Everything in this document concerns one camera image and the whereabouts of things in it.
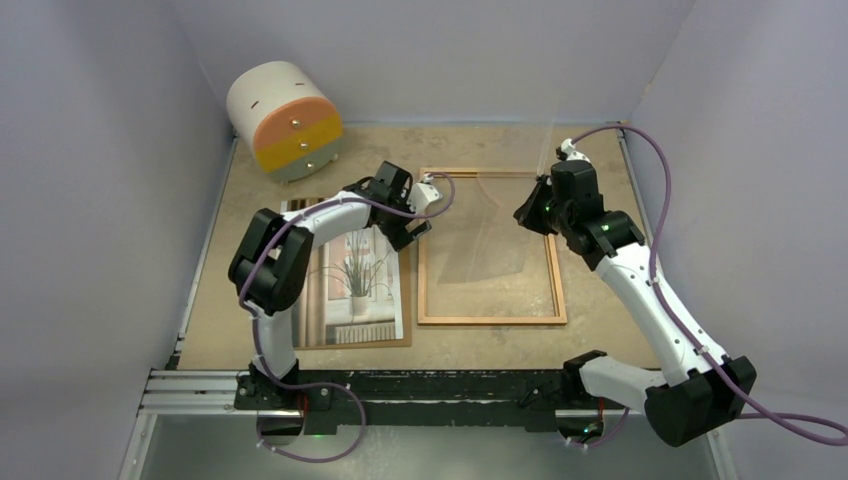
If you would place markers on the brown frame backing board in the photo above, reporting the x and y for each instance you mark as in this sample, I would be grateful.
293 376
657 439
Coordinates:
405 305

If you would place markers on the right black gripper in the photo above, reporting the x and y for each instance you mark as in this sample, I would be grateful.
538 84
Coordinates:
527 216

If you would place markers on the round three-drawer cabinet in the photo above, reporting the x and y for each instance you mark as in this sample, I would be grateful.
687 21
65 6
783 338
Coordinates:
290 127

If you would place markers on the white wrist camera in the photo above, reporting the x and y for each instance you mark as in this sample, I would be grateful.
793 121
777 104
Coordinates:
423 194
568 151

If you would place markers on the black aluminium mounting rail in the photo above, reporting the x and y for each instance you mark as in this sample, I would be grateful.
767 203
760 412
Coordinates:
534 400

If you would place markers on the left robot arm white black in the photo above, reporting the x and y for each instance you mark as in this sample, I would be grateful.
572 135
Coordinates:
272 263

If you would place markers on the clear glass pane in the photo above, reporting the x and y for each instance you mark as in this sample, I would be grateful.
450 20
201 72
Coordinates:
478 239

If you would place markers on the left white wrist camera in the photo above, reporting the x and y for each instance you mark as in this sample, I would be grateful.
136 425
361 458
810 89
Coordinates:
423 194

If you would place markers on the plant photo print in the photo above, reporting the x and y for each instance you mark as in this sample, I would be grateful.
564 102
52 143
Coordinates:
364 291

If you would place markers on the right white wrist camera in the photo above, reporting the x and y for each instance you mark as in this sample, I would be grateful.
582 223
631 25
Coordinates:
568 151

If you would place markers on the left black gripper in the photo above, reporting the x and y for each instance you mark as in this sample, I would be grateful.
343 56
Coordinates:
390 231

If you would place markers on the wooden picture frame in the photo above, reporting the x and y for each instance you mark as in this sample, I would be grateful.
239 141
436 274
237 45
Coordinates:
533 297

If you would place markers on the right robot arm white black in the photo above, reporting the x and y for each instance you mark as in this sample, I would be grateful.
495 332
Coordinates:
698 387

